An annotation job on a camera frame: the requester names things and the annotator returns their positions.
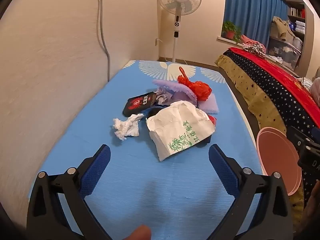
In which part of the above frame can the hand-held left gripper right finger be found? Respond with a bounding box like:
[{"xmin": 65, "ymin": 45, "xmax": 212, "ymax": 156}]
[{"xmin": 208, "ymin": 144, "xmax": 294, "ymax": 240}]

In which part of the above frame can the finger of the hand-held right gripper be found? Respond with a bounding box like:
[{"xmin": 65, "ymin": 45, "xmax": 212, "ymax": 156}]
[{"xmin": 287, "ymin": 126, "xmax": 320, "ymax": 145}]

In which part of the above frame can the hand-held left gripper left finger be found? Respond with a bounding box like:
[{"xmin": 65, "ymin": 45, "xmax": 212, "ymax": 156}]
[{"xmin": 26, "ymin": 144, "xmax": 112, "ymax": 240}]

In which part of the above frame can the pink trash bin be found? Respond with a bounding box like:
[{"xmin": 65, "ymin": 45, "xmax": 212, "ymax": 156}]
[{"xmin": 256, "ymin": 127, "xmax": 303, "ymax": 197}]

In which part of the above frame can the white paper bag green print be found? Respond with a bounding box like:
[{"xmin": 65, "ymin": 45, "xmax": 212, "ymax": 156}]
[{"xmin": 146, "ymin": 100, "xmax": 216, "ymax": 162}]

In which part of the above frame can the purple foam sheet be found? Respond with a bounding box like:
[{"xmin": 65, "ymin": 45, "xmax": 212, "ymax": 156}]
[{"xmin": 153, "ymin": 79, "xmax": 220, "ymax": 114}]

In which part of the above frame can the black packet with red crab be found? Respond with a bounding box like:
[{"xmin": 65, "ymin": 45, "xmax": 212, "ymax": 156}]
[{"xmin": 122, "ymin": 92, "xmax": 158, "ymax": 117}]

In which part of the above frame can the red plastic bag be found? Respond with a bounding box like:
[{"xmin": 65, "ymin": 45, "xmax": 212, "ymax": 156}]
[{"xmin": 177, "ymin": 67, "xmax": 213, "ymax": 102}]

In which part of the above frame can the person's left hand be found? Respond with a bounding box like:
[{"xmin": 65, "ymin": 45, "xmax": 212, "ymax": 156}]
[{"xmin": 122, "ymin": 224, "xmax": 152, "ymax": 240}]

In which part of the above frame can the navy star-print bedspread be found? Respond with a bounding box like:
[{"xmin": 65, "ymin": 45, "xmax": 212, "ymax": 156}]
[{"xmin": 214, "ymin": 49, "xmax": 320, "ymax": 230}]

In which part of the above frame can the blue bird-print cloth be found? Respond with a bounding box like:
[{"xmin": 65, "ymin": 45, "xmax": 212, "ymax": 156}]
[{"xmin": 27, "ymin": 60, "xmax": 265, "ymax": 240}]

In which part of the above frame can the crumpled white tissue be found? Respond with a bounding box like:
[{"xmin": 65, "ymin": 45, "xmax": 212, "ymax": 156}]
[{"xmin": 112, "ymin": 113, "xmax": 145, "ymax": 140}]

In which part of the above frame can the red blanket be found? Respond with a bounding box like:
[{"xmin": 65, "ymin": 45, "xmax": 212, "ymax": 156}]
[{"xmin": 229, "ymin": 47, "xmax": 315, "ymax": 99}]

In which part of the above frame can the blue plastic bag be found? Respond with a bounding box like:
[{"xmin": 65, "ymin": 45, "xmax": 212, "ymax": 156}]
[{"xmin": 146, "ymin": 104, "xmax": 213, "ymax": 147}]

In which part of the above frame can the clear plastic storage box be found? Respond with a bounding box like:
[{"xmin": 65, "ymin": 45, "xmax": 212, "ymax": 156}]
[{"xmin": 267, "ymin": 36, "xmax": 302, "ymax": 70}]

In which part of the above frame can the crumpled grey paper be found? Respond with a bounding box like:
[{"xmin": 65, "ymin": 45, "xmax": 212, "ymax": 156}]
[{"xmin": 155, "ymin": 86, "xmax": 174, "ymax": 105}]

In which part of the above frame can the black white striped cloth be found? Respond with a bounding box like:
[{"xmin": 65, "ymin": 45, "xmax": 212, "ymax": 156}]
[{"xmin": 243, "ymin": 43, "xmax": 267, "ymax": 59}]

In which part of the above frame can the pink folded cloth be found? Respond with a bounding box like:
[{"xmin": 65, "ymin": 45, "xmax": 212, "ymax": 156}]
[{"xmin": 240, "ymin": 35, "xmax": 258, "ymax": 46}]

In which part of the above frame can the beige jacket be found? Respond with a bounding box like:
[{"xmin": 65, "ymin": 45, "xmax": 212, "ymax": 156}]
[{"xmin": 271, "ymin": 16, "xmax": 295, "ymax": 40}]

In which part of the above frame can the wooden bookshelf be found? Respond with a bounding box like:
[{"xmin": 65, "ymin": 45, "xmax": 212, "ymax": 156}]
[{"xmin": 286, "ymin": 1, "xmax": 307, "ymax": 43}]

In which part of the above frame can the potted green plant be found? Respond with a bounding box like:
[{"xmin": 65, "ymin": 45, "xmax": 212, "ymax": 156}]
[{"xmin": 222, "ymin": 21, "xmax": 242, "ymax": 42}]

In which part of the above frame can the white window sill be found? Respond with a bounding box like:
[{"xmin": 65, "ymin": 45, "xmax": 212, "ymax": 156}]
[{"xmin": 216, "ymin": 36, "xmax": 250, "ymax": 47}]

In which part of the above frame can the blue curtain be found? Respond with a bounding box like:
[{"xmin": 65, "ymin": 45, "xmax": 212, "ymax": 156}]
[{"xmin": 221, "ymin": 0, "xmax": 289, "ymax": 48}]

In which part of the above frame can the grey wall cable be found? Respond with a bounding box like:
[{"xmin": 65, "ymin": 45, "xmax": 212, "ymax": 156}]
[{"xmin": 95, "ymin": 0, "xmax": 112, "ymax": 82}]

